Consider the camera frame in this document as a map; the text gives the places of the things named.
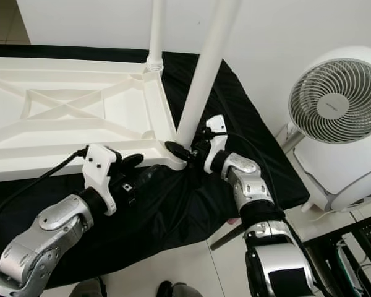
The grey robot foot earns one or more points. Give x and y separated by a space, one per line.
179 289
89 289

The black floor stand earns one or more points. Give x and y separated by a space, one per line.
328 238

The grey robot right foot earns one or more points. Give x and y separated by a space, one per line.
179 289

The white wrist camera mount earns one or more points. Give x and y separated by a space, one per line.
215 142
99 164

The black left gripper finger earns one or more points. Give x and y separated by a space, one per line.
130 161
149 176

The white pedestal fan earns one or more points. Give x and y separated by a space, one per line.
334 96

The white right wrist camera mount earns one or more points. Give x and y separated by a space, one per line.
215 142

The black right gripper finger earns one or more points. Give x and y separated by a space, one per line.
209 131
176 150

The white plastic ribbed tabletop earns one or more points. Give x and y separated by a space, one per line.
62 130

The white domed appliance grey band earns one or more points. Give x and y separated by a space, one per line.
346 179

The white green boxy device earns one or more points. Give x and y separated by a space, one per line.
347 260

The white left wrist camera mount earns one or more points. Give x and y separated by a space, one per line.
99 164

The grey robot left foot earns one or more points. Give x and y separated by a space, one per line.
89 289

